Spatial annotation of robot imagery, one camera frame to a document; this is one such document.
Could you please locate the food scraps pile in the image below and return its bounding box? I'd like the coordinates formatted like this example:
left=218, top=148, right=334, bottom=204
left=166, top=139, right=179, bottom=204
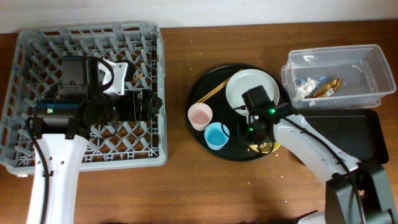
left=252, top=142, right=274, bottom=154

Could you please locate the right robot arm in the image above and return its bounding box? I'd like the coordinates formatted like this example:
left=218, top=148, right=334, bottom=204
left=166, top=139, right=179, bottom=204
left=249, top=103, right=397, bottom=224

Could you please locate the blue wrapper in bin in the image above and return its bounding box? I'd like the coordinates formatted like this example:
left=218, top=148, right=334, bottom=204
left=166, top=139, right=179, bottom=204
left=295, top=76, right=327, bottom=87

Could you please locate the clear plastic waste bin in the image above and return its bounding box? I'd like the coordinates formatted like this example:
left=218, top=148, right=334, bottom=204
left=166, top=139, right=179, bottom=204
left=281, top=44, right=397, bottom=109

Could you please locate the round black serving tray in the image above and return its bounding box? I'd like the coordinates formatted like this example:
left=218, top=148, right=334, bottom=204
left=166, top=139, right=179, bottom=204
left=185, top=63, right=272, bottom=162

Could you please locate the yellow bowl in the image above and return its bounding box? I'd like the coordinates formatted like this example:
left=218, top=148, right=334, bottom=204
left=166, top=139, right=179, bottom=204
left=249, top=142, right=280, bottom=154

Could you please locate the grey plastic dishwasher rack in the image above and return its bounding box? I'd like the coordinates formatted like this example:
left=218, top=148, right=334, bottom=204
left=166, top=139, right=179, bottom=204
left=1, top=22, right=167, bottom=177

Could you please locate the wooden chopstick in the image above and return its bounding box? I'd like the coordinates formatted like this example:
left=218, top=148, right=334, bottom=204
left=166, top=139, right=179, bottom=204
left=197, top=77, right=231, bottom=103
left=187, top=66, right=243, bottom=104

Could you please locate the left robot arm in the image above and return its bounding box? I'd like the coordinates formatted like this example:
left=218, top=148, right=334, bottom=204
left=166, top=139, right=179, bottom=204
left=25, top=90, right=163, bottom=223

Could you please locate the lower wooden chopstick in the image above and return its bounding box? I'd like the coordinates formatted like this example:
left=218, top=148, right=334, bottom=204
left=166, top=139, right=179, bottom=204
left=197, top=77, right=231, bottom=103

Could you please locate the grey round plate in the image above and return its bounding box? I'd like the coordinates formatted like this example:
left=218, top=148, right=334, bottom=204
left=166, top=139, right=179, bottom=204
left=226, top=69, right=280, bottom=108

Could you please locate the upper wooden chopstick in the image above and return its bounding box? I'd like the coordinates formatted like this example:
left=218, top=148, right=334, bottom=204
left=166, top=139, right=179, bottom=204
left=187, top=66, right=243, bottom=104

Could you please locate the blue plastic cup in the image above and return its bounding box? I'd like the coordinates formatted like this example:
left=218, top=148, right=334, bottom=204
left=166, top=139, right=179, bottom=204
left=204, top=122, right=229, bottom=151

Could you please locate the gold snack wrapper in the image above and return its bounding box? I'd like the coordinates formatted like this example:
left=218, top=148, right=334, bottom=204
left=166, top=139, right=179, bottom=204
left=310, top=78, right=343, bottom=98

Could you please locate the pink plastic cup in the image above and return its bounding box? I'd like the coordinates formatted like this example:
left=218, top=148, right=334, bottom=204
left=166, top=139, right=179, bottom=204
left=187, top=103, right=213, bottom=131

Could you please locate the black rectangular tray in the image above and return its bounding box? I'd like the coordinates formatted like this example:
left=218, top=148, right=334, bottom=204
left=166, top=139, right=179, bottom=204
left=301, top=109, right=389, bottom=164

